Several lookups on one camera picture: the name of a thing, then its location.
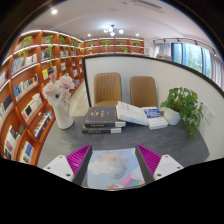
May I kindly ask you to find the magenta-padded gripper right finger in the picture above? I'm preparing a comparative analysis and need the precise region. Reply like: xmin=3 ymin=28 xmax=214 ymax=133
xmin=134 ymin=144 xmax=185 ymax=185

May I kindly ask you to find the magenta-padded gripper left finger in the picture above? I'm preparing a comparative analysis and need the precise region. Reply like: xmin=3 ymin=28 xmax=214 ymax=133
xmin=43 ymin=144 xmax=93 ymax=187

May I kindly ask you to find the pastel cloud-print mouse pad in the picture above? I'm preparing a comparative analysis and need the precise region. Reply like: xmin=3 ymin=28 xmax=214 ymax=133
xmin=85 ymin=147 xmax=147 ymax=191

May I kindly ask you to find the white book with blue cover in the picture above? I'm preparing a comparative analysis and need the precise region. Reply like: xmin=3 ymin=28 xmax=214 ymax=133
xmin=141 ymin=106 xmax=169 ymax=131

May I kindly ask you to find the white vase with pink flowers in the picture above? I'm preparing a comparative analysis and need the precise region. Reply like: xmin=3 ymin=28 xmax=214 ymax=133
xmin=41 ymin=72 xmax=76 ymax=130

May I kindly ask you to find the thick white book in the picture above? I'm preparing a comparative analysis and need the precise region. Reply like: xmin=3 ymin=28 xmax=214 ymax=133
xmin=115 ymin=100 xmax=150 ymax=127

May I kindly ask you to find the green plant in white pot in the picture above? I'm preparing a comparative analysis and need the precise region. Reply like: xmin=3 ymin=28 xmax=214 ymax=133
xmin=160 ymin=86 xmax=204 ymax=137

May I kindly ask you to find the large dark hardcover book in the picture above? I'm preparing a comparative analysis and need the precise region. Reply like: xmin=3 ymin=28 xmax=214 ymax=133
xmin=83 ymin=105 xmax=127 ymax=129

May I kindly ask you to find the tan upholstered chair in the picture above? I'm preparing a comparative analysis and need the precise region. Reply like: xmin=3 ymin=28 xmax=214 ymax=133
xmin=93 ymin=72 xmax=123 ymax=108
xmin=129 ymin=75 xmax=158 ymax=108

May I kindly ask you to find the orange wooden bookshelf unit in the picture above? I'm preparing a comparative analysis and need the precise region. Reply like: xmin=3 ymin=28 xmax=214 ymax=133
xmin=0 ymin=29 xmax=146 ymax=166

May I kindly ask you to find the window with curtains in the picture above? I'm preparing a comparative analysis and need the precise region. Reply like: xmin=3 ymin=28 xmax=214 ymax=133
xmin=171 ymin=42 xmax=224 ymax=89

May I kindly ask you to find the ceiling chandelier light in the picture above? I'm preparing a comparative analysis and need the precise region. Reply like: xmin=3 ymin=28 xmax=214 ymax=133
xmin=102 ymin=24 xmax=125 ymax=37

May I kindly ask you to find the white wall socket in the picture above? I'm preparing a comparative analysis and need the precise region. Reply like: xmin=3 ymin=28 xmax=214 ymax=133
xmin=203 ymin=108 xmax=216 ymax=126

